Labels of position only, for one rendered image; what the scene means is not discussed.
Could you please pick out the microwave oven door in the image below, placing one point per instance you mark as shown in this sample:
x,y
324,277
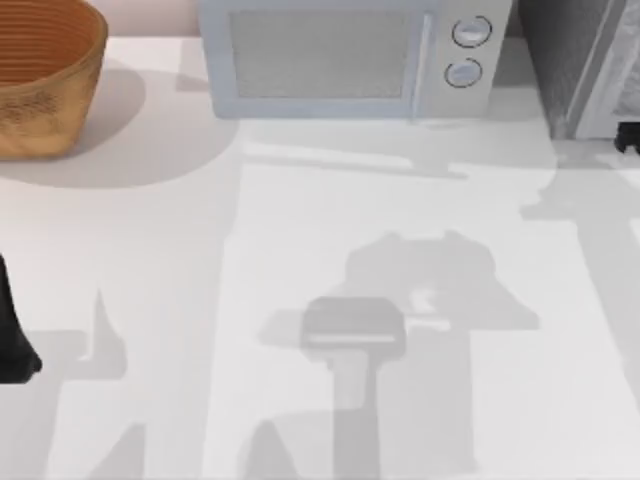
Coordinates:
x,y
315,55

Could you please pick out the microwave knob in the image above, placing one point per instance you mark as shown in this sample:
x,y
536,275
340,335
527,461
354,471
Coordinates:
x,y
463,72
471,31

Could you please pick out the pale microwave oven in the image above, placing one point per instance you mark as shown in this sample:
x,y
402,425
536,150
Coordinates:
x,y
470,60

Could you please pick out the brown woven basket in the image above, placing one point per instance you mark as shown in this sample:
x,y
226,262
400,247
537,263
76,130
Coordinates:
x,y
45,100

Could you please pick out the grey cabinet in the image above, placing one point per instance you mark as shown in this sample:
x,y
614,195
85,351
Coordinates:
x,y
575,65

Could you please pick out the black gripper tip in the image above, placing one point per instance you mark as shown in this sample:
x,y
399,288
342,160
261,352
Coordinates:
x,y
12,345

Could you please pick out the small black object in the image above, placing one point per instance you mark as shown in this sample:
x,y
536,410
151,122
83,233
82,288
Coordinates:
x,y
628,136

